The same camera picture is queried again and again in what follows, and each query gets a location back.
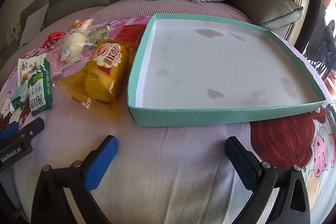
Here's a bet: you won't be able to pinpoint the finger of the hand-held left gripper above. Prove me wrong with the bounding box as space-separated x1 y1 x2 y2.
17 117 45 139
0 121 19 139

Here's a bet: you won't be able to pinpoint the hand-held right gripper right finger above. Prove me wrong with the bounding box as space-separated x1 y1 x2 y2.
225 136 311 224

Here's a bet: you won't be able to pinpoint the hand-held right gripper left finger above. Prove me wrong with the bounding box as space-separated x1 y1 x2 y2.
31 135 118 224

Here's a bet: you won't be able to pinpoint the green foil packet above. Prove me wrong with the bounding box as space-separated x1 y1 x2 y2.
10 82 29 110

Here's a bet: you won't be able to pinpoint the green white biscuit packet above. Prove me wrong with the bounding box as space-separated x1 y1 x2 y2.
28 58 53 116

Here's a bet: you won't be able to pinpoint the white cream snack packet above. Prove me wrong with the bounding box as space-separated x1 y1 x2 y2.
17 55 47 88

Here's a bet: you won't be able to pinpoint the yellow soft bread packet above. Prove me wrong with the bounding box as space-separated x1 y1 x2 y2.
56 39 130 119

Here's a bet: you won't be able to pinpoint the small red candy packet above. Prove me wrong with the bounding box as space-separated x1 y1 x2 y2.
41 32 66 50

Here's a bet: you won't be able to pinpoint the clear packet with round bun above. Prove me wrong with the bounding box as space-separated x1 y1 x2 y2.
54 31 97 67

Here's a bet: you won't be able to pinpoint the teal shallow cardboard box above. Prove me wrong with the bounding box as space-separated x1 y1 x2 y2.
128 13 327 127

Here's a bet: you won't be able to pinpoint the red gold-patterned packet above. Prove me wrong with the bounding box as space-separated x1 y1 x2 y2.
115 25 145 48

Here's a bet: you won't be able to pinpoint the printed pink blanket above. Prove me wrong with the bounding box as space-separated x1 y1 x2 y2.
0 17 336 224

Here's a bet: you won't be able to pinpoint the white pillow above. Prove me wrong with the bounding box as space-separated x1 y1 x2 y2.
20 4 49 46

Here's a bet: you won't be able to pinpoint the cream yellow cake packet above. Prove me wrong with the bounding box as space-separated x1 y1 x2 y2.
69 19 94 33

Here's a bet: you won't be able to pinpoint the clear green-edged round biscuit packet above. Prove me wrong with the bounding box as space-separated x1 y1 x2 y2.
88 25 111 41

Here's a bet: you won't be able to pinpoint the dark metal rack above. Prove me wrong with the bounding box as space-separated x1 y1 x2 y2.
306 19 336 80

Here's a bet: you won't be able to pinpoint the pink textured cover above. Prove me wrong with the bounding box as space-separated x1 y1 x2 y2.
37 0 252 38

